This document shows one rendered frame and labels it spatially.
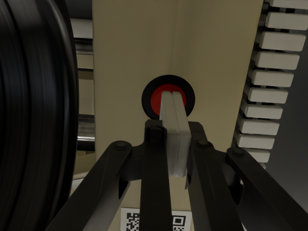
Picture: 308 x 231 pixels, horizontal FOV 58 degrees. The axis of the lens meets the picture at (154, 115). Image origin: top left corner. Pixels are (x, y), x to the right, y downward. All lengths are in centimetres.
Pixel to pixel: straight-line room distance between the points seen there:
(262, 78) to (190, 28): 8
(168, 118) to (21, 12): 45
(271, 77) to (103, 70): 14
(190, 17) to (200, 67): 4
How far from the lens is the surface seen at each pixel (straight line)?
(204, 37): 23
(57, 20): 47
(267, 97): 27
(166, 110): 18
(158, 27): 22
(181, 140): 16
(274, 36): 25
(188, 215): 31
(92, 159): 83
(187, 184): 16
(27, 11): 57
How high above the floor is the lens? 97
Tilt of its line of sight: 25 degrees up
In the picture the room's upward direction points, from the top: 175 degrees counter-clockwise
